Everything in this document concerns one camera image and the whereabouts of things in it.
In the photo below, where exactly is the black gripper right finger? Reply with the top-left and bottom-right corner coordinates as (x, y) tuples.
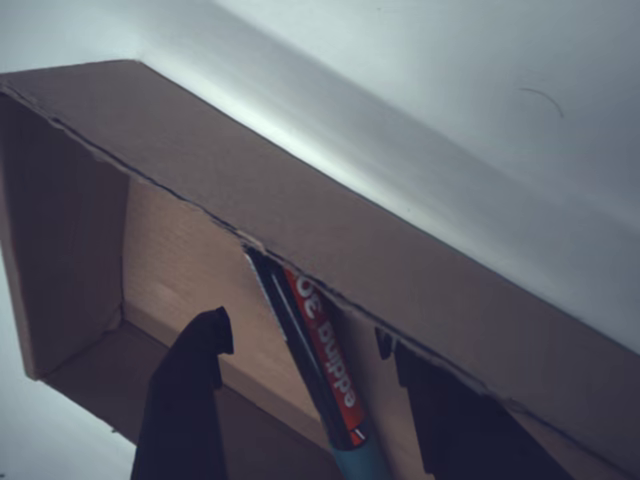
(374, 327), (576, 480)

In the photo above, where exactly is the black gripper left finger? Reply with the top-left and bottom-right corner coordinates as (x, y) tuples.
(130, 305), (235, 480)

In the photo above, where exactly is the green black marker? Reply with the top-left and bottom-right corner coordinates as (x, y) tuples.
(244, 247), (394, 480)

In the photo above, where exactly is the open cardboard box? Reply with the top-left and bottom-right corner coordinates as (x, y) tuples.
(0, 58), (640, 480)

